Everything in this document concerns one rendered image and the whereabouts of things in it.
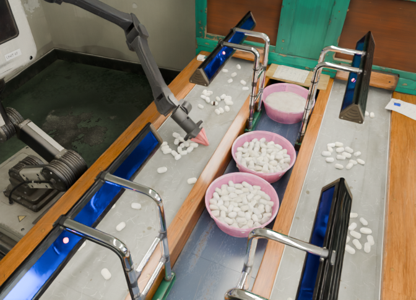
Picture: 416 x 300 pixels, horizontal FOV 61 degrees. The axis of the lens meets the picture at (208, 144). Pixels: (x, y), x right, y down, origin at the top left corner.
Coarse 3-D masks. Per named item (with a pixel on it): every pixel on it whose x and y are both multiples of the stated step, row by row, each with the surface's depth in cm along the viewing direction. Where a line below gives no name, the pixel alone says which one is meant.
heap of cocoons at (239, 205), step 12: (216, 192) 133; (228, 192) 135; (240, 192) 134; (252, 192) 133; (264, 192) 133; (216, 204) 129; (228, 204) 129; (240, 204) 130; (252, 204) 129; (264, 204) 130; (216, 216) 127; (228, 216) 127; (240, 216) 126; (252, 216) 125; (264, 216) 125
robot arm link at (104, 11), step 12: (48, 0) 137; (60, 0) 141; (72, 0) 141; (84, 0) 143; (96, 0) 148; (96, 12) 149; (108, 12) 151; (120, 12) 157; (120, 24) 158; (132, 24) 163; (132, 36) 158
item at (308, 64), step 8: (200, 40) 212; (208, 40) 210; (200, 48) 216; (208, 48) 214; (272, 56) 200; (280, 56) 198; (288, 56) 196; (296, 56) 195; (280, 64) 201; (288, 64) 199; (296, 64) 198; (304, 64) 196; (312, 64) 194; (328, 72) 193; (336, 80) 196; (344, 80) 196; (400, 80) 181; (408, 80) 179; (376, 88) 190; (400, 88) 183; (408, 88) 182
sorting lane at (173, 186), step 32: (192, 96) 182; (160, 128) 162; (224, 128) 163; (160, 160) 146; (192, 160) 146; (128, 192) 133; (160, 192) 133; (128, 224) 122; (96, 256) 113; (64, 288) 105; (96, 288) 105
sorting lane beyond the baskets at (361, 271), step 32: (384, 96) 184; (320, 128) 163; (352, 128) 164; (384, 128) 164; (320, 160) 148; (384, 160) 148; (320, 192) 134; (352, 192) 134; (384, 192) 135; (288, 256) 114; (352, 256) 114; (288, 288) 106; (352, 288) 106
